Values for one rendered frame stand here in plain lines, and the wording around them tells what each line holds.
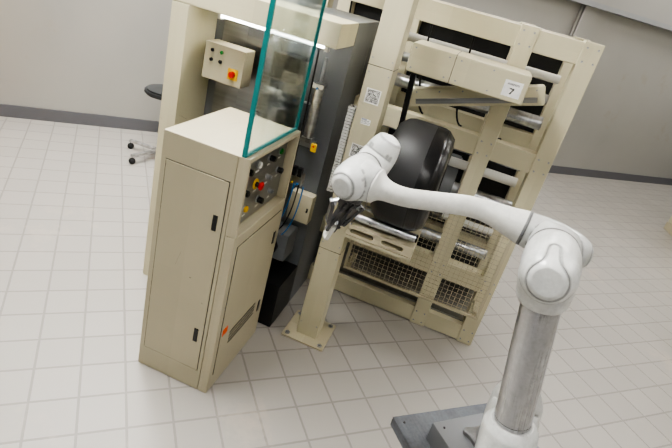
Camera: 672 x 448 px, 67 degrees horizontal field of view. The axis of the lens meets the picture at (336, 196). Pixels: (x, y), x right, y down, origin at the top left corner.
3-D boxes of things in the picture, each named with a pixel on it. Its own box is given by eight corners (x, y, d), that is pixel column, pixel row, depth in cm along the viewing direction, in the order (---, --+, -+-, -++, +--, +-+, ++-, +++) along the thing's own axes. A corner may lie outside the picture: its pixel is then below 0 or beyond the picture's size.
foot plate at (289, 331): (280, 334, 305) (281, 331, 304) (297, 310, 329) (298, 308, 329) (321, 352, 300) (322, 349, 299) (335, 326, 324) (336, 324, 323)
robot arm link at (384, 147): (360, 160, 166) (341, 172, 155) (384, 122, 157) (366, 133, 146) (386, 180, 164) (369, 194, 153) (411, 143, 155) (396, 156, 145)
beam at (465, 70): (404, 70, 265) (413, 41, 259) (413, 65, 288) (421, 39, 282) (521, 106, 253) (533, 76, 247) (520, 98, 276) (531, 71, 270)
